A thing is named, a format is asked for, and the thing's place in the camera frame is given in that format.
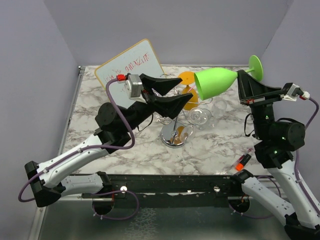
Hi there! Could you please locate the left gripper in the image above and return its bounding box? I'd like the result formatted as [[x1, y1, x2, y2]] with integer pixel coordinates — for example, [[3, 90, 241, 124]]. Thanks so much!
[[123, 74, 193, 133]]

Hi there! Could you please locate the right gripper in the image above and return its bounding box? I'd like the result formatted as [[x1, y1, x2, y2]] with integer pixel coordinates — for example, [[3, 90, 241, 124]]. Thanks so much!
[[237, 69, 285, 141]]

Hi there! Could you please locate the orange plastic cup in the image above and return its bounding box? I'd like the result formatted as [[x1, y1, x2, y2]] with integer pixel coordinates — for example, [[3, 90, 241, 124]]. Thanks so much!
[[178, 71, 199, 111]]

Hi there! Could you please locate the green plastic goblet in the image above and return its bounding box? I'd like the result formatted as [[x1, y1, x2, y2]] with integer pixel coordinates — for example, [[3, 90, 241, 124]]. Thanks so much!
[[194, 55, 264, 101]]

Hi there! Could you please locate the clear tumbler glass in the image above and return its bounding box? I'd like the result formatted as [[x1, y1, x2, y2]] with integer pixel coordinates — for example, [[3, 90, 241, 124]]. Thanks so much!
[[211, 99, 227, 119]]

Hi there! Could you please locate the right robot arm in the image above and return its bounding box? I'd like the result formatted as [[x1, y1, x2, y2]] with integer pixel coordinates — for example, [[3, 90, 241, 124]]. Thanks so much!
[[229, 70, 320, 240]]

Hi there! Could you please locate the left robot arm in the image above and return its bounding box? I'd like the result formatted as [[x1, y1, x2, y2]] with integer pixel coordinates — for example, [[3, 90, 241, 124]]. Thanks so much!
[[24, 73, 193, 208]]

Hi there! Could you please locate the chrome wine glass rack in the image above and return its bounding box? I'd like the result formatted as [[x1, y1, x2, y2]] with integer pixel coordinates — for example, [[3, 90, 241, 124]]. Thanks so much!
[[156, 83, 212, 149]]

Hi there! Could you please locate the small whiteboard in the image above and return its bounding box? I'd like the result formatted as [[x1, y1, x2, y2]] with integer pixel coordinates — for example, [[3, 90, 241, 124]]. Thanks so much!
[[94, 38, 165, 103]]

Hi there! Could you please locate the red pen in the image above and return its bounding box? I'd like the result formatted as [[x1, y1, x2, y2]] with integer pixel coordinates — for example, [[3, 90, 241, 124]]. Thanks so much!
[[235, 148, 253, 167]]

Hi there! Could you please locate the orange black marker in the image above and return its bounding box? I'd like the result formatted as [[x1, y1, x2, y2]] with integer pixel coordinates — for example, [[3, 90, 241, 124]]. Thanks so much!
[[235, 154, 252, 171]]

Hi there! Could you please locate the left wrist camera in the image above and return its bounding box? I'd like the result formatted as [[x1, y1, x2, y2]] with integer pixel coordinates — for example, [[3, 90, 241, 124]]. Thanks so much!
[[116, 73, 146, 103]]

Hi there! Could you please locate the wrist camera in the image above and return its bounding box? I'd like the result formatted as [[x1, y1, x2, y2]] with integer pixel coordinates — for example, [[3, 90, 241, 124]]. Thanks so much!
[[280, 82, 310, 102], [116, 73, 146, 103]]

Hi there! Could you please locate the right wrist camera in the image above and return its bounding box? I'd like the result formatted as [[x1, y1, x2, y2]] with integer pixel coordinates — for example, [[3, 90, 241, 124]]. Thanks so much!
[[280, 82, 310, 102]]

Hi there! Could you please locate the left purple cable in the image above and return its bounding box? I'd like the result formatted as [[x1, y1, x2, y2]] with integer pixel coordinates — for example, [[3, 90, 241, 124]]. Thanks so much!
[[17, 78, 136, 203]]

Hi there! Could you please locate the purple cable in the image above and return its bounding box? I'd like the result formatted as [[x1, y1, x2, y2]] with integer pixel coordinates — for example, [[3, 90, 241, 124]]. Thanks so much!
[[17, 78, 136, 203], [293, 97, 320, 216]]

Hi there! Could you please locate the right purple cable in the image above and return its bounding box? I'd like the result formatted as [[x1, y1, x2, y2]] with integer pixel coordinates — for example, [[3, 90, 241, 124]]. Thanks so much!
[[293, 97, 320, 216]]

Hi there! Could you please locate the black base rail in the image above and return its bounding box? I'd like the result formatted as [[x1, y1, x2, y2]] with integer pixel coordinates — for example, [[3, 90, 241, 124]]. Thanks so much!
[[61, 173, 276, 208]]

